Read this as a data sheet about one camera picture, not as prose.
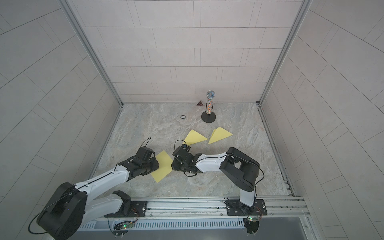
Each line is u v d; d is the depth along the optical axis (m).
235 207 0.71
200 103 1.16
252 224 0.69
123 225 0.66
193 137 0.95
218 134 0.96
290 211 0.71
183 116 1.08
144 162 0.67
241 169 0.47
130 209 0.68
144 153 0.67
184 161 0.67
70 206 0.39
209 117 1.08
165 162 0.83
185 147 0.80
